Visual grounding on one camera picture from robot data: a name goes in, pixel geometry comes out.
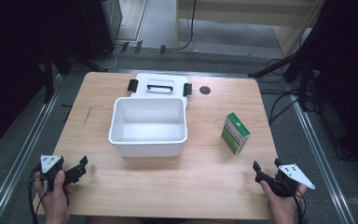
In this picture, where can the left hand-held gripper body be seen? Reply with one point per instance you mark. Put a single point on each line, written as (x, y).
(52, 171)

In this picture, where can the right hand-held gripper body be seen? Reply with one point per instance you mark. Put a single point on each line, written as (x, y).
(287, 182)

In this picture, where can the green and white carton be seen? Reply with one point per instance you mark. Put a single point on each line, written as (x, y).
(234, 134)

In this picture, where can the white plastic storage box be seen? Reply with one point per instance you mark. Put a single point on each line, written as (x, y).
(149, 127)

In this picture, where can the person's left hand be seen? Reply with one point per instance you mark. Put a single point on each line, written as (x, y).
(55, 199)

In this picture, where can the person's right hand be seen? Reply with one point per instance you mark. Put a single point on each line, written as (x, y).
(282, 209)

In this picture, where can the black metal stand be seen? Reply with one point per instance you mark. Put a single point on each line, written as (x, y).
(48, 77)

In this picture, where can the round black table grommet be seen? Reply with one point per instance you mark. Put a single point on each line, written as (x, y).
(204, 90)

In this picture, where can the black tripod stand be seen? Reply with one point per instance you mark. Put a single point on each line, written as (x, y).
(295, 62)

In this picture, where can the dark curtain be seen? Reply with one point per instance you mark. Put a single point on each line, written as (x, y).
(351, 68)
(15, 62)

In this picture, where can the black cabinet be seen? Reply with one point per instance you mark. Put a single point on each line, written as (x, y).
(101, 28)

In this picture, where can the metal floor rail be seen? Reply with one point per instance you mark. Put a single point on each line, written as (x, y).
(323, 161)
(18, 161)

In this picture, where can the light wooden furniture frame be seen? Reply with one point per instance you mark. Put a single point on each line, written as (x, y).
(245, 14)

